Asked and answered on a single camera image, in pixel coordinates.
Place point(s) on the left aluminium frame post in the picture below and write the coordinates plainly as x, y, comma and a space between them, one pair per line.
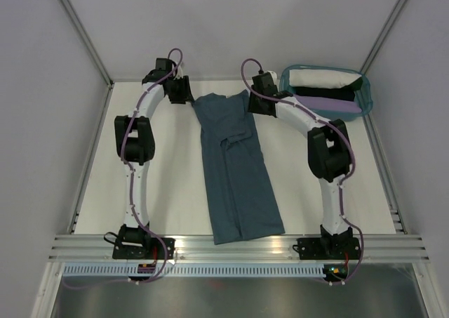
82, 33

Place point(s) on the blue-grey t shirt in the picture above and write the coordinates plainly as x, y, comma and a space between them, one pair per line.
241, 201

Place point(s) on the light blue cable duct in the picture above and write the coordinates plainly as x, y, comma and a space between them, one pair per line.
194, 270

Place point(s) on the aluminium frame post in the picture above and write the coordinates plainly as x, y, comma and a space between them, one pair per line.
389, 24
82, 33

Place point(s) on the aluminium front rail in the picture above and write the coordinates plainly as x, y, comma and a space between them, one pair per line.
378, 248

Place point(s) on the white rolled t shirt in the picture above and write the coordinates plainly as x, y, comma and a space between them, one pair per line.
323, 78

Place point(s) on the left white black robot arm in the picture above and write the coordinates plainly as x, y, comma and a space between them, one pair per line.
135, 146

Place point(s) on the black rolled t shirt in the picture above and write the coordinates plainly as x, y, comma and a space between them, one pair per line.
344, 93

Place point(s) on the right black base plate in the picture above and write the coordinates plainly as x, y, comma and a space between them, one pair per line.
315, 248

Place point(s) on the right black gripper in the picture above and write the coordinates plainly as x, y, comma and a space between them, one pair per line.
252, 107

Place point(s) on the teal plastic basket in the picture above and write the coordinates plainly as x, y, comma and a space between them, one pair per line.
362, 94

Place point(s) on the purple rolled t shirt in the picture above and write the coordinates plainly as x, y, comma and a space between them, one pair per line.
329, 104

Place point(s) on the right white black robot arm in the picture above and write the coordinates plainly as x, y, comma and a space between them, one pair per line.
329, 156

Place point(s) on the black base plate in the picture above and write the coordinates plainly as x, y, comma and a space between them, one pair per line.
154, 250
315, 248

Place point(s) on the right aluminium frame post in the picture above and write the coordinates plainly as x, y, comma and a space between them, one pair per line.
389, 24

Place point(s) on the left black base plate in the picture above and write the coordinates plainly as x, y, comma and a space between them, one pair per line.
154, 250

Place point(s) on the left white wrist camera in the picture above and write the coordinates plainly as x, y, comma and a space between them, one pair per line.
179, 73

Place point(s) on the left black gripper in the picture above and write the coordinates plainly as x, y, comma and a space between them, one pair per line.
186, 94

